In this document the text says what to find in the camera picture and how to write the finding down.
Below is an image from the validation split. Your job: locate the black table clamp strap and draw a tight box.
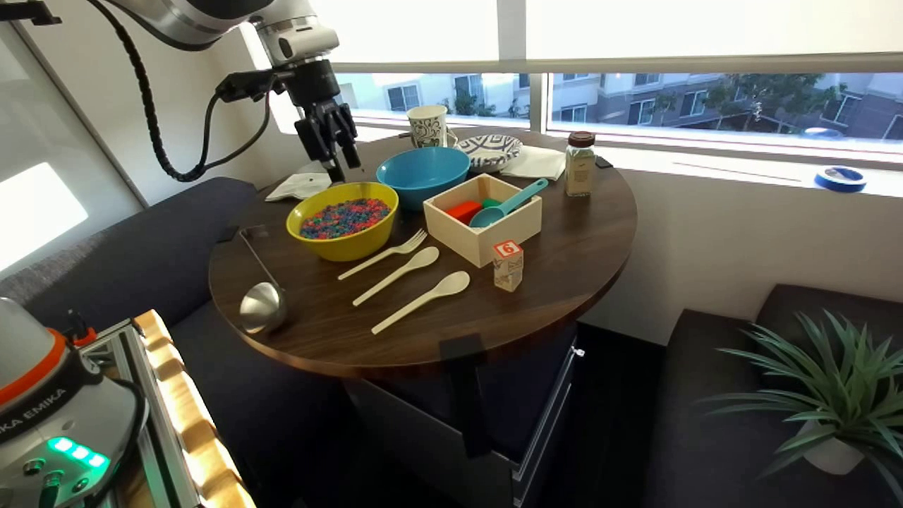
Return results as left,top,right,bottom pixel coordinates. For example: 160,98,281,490
438,331,497,459

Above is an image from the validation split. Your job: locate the flat white paper napkin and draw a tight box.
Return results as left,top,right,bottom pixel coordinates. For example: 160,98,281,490
263,160,335,206

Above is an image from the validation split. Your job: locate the cream plastic fork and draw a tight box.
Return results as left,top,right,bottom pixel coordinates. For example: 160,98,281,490
335,226,431,285

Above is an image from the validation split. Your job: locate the grey table pedestal cabinet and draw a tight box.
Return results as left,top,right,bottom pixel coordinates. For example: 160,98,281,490
342,322,587,508

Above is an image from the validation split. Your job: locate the white plant pot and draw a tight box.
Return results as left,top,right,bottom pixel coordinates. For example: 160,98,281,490
798,431,870,476

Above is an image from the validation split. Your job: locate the yellow bowl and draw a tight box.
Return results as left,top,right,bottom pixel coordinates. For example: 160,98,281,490
281,177,404,266

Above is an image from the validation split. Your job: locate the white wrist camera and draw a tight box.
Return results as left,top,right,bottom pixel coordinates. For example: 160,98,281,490
257,17,342,68

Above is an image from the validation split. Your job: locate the green spiky plant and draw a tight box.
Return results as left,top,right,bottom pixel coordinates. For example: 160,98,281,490
700,307,903,503

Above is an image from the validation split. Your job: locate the glass jar with dark lid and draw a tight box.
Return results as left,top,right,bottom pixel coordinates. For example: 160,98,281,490
563,130,600,199

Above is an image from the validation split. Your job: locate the blue bowl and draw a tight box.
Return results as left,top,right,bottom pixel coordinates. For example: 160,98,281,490
371,143,474,215

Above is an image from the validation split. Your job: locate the white roller blind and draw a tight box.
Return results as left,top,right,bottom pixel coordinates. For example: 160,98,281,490
522,0,903,68
308,0,501,70

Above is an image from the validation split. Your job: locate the black white patterned plate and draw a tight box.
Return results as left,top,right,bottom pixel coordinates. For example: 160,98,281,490
453,133,525,174

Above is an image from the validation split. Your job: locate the colourful cereal heap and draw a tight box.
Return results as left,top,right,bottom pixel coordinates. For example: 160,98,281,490
295,194,391,243

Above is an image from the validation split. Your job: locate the teal plastic scoop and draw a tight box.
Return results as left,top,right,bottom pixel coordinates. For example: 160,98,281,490
465,177,551,232

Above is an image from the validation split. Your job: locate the yellow wooden block rail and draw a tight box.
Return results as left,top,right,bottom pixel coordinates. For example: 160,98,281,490
79,307,259,508

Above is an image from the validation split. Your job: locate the patterned paper cup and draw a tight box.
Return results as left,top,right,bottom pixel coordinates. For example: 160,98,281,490
407,105,452,150

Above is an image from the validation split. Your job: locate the blue dish on windowsill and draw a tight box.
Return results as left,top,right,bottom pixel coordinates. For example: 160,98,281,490
813,164,870,194

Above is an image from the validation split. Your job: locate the wooden box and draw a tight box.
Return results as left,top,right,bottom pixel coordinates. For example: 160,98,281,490
421,170,548,271

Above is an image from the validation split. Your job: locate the folded white napkin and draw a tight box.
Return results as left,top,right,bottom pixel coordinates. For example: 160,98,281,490
497,143,570,182

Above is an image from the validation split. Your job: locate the metal ladle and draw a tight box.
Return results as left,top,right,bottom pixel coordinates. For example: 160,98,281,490
233,226,292,339

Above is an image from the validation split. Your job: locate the small cream plastic spoon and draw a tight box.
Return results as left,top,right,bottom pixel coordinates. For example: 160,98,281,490
350,246,443,309

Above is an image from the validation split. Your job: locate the black overhead bracket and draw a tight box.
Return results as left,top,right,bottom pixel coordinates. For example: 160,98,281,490
0,0,63,29

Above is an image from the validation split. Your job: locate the red plastic cup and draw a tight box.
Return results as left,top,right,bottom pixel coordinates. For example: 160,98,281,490
443,197,486,226

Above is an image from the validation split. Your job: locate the dark blue sofa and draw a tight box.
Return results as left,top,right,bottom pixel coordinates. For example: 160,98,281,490
17,177,360,508

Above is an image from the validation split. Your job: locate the dark armchair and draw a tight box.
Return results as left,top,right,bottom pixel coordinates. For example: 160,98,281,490
645,283,903,508

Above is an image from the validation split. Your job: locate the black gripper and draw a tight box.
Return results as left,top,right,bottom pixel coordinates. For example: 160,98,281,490
281,55,364,185

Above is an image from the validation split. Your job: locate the small toy milk carton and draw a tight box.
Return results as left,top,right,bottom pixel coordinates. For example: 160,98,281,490
491,239,528,292

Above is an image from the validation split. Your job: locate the large cream plastic spoon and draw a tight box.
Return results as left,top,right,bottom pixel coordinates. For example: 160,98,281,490
369,268,474,339

